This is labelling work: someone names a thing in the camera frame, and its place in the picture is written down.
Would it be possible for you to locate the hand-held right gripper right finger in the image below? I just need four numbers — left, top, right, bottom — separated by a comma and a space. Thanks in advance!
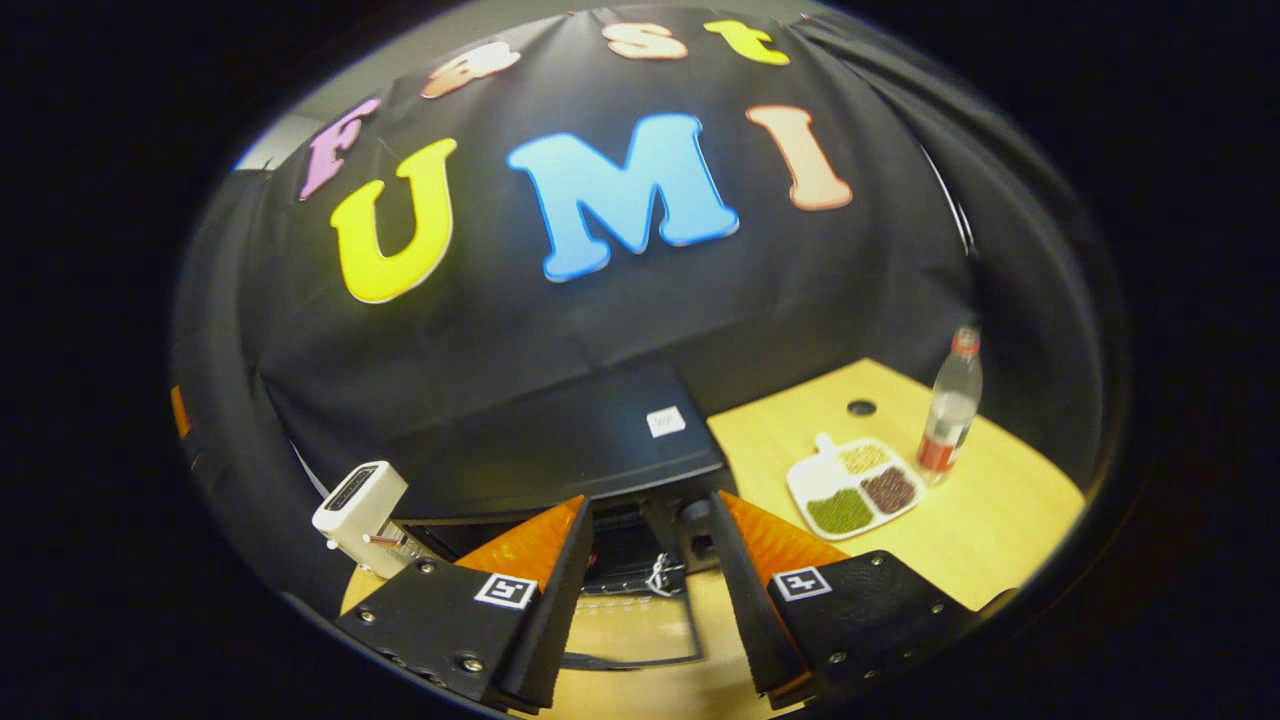
708, 490, 986, 709

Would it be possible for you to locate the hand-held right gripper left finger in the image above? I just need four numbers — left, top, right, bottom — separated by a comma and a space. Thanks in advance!
335, 494, 594, 713

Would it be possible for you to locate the black electric oven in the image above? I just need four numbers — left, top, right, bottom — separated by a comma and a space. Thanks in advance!
385, 362, 736, 671

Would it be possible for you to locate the white divided plate with beans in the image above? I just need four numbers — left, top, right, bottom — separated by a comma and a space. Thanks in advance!
785, 433, 923, 542

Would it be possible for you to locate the white toaster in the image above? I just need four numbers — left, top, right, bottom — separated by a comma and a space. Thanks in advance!
312, 460, 409, 579

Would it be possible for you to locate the clear plastic bottle red cap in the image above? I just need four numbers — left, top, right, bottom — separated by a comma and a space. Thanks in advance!
917, 325, 984, 488

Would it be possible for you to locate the black backdrop cloth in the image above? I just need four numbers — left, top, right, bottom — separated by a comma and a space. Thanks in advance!
170, 5, 1131, 611

